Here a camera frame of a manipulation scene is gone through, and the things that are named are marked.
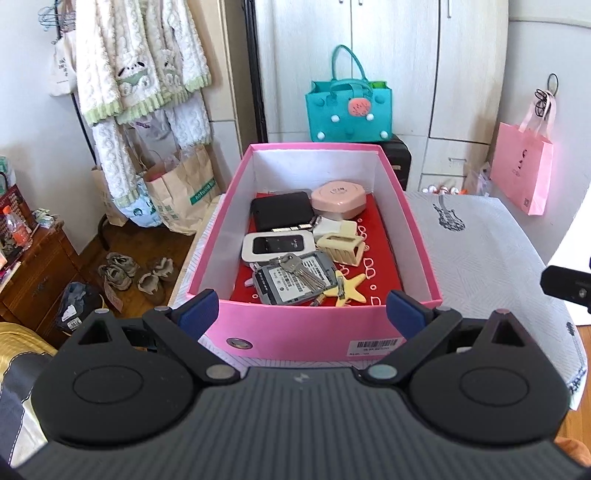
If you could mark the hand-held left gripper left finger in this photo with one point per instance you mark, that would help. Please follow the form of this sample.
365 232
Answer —
201 311

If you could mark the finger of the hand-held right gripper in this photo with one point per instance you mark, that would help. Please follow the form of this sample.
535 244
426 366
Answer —
568 286

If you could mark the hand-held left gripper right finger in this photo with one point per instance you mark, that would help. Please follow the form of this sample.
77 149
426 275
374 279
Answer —
406 314

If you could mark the pink cardboard box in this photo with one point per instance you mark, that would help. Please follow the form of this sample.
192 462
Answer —
277 332

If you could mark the red printed paper sheet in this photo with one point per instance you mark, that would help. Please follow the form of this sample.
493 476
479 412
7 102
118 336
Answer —
383 277

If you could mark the yellow star-shaped ornament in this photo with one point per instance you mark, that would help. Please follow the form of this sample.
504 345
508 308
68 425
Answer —
355 288

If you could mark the pair of beige slippers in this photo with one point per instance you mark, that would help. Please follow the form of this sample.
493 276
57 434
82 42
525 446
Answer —
161 270

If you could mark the brown fur-lined shoe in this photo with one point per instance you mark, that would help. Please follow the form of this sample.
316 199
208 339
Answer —
150 284

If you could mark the small metal nail clipper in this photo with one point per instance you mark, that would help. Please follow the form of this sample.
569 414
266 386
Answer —
341 288

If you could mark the grey hard drive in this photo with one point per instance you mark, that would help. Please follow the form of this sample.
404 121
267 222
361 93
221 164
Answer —
277 288

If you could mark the beige hair claw clip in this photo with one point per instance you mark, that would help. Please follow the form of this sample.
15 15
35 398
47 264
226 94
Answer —
346 251

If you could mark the pink paper slip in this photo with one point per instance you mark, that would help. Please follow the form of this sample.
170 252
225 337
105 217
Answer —
113 297

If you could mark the white portable wifi router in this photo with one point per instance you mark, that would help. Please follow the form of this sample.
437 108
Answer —
277 244

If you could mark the metal keys bunch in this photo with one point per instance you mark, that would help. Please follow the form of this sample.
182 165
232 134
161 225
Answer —
291 263

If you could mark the white green plastic bag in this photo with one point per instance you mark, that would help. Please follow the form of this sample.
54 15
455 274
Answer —
141 210

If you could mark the brown paper bag green label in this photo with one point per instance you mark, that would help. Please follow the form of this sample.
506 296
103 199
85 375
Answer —
184 194

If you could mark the pink paper gift bag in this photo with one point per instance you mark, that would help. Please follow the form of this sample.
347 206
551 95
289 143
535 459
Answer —
521 166

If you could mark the black power bank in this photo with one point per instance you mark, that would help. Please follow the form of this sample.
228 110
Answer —
281 210

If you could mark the pink rounded plastic case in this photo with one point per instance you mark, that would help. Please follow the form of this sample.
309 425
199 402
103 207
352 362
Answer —
337 198

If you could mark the black suitcase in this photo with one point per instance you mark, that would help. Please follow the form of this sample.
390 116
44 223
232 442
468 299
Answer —
397 161

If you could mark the plain brown paper bag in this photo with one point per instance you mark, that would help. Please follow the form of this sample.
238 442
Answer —
99 189

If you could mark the wooden cabinet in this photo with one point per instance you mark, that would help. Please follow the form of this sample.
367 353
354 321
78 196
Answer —
41 286

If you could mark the white fleece pajama pants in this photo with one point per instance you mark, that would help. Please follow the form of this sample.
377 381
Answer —
115 157

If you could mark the yellow patterned blanket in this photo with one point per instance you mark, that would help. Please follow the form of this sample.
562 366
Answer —
18 341

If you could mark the grey white printed bag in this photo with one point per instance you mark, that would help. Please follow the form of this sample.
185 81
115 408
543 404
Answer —
152 129

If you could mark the clear bottle orange label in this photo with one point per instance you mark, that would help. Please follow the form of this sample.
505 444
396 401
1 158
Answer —
16 230

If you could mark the teal felt tote bag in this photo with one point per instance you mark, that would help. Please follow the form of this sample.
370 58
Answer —
332 120

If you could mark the white wardrobe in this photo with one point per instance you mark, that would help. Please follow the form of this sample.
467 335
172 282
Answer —
415 69

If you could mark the white green fleece pajama top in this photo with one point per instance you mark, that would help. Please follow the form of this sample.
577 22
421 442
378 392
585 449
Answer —
138 46

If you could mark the white canvas tote bag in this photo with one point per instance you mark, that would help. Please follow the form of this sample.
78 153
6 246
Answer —
62 69

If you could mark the white wall charger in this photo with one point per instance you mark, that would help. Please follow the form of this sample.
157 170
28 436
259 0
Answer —
325 227

